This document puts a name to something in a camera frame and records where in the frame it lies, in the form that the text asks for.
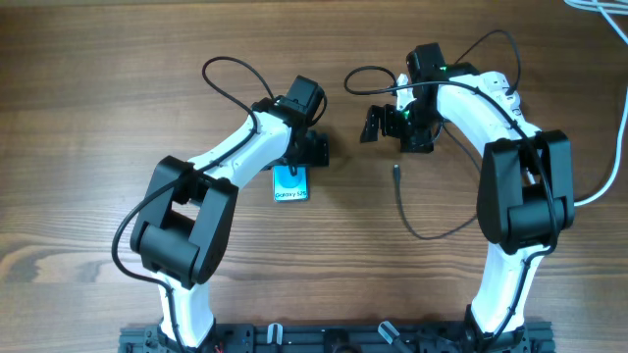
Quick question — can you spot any smartphone with teal screen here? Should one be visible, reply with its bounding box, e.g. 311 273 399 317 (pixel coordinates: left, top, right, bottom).
273 166 309 202

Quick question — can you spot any black charging cable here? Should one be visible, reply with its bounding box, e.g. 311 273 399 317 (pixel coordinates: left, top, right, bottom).
392 29 522 241

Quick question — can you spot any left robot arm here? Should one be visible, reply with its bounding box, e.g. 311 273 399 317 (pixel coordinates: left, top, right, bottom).
120 76 329 352

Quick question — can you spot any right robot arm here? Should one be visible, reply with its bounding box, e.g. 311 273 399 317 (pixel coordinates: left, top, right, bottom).
360 43 575 352

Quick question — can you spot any white charger adapter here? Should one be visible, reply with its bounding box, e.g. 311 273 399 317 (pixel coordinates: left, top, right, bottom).
502 91 521 116

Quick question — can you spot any white power strip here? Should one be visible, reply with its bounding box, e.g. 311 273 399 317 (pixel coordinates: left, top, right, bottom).
480 71 525 123

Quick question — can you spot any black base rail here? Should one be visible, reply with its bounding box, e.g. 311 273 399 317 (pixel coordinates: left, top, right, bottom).
118 322 556 353

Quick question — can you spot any white power strip cord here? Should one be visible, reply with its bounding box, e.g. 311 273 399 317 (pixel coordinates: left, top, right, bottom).
572 0 628 208

